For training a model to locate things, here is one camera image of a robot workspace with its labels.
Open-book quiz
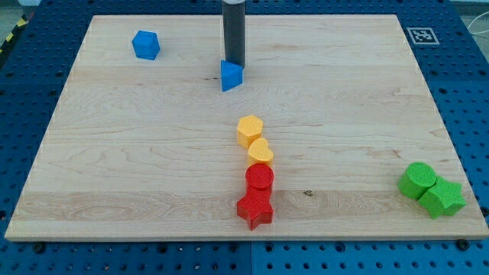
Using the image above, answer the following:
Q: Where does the yellow heart block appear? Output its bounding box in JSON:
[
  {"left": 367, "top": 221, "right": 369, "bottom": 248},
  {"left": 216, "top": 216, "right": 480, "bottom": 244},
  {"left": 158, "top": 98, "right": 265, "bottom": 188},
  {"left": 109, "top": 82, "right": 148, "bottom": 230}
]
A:
[{"left": 248, "top": 137, "right": 274, "bottom": 166}]

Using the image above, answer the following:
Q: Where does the yellow hexagon block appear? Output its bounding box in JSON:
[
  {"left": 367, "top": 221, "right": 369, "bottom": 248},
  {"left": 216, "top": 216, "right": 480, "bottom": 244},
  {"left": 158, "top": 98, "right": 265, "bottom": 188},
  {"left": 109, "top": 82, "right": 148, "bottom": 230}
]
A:
[{"left": 237, "top": 115, "right": 264, "bottom": 149}]

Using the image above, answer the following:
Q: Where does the white cable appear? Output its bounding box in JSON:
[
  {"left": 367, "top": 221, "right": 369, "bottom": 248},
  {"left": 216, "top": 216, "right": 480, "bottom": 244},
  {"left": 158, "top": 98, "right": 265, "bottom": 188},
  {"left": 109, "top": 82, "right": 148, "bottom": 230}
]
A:
[{"left": 466, "top": 11, "right": 489, "bottom": 39}]

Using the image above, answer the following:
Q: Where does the red cylinder block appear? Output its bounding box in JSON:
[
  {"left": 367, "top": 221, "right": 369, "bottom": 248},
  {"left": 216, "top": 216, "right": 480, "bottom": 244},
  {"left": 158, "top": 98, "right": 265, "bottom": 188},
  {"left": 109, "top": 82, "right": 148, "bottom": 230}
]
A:
[{"left": 245, "top": 163, "right": 274, "bottom": 191}]

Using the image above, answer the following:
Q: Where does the wooden board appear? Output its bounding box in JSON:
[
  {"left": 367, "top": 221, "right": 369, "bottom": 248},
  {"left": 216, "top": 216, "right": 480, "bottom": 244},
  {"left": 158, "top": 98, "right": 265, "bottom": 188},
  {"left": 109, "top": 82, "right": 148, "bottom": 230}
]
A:
[{"left": 5, "top": 15, "right": 488, "bottom": 241}]

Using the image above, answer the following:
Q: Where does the green cylinder block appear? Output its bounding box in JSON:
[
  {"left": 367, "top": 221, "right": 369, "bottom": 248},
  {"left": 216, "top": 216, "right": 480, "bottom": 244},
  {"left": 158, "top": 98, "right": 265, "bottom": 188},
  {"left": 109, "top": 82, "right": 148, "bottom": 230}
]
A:
[{"left": 397, "top": 162, "right": 436, "bottom": 200}]

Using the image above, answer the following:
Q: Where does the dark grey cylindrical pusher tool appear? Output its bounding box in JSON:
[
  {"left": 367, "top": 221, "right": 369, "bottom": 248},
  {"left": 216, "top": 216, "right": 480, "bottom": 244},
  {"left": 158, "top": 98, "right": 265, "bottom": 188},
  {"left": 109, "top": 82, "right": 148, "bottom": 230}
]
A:
[{"left": 222, "top": 0, "right": 246, "bottom": 67}]

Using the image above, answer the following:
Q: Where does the white fiducial marker tag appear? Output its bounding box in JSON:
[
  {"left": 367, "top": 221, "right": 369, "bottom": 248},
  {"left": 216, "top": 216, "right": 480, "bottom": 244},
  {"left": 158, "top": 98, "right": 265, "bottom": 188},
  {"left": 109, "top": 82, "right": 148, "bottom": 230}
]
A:
[{"left": 407, "top": 27, "right": 439, "bottom": 45}]

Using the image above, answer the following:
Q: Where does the blue cube block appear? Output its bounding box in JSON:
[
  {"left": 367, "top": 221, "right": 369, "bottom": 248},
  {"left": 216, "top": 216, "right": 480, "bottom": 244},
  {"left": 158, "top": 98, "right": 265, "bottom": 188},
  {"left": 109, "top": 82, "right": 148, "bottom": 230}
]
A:
[{"left": 131, "top": 31, "right": 160, "bottom": 60}]

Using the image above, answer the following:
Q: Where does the blue triangle block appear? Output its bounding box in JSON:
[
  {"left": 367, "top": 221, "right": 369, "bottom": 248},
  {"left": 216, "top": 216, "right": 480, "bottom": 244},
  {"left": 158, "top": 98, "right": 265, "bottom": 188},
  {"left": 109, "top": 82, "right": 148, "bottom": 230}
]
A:
[{"left": 220, "top": 60, "right": 244, "bottom": 92}]

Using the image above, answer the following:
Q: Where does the green star block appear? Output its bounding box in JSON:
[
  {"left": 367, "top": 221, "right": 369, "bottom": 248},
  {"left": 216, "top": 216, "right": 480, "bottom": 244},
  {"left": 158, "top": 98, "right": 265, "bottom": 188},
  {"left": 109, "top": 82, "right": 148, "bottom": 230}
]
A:
[{"left": 418, "top": 176, "right": 467, "bottom": 219}]

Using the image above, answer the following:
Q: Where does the red star block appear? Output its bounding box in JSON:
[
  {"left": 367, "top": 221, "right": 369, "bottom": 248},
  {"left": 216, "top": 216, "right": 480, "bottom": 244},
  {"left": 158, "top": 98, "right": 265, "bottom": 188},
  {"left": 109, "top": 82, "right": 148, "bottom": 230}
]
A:
[{"left": 237, "top": 186, "right": 274, "bottom": 231}]

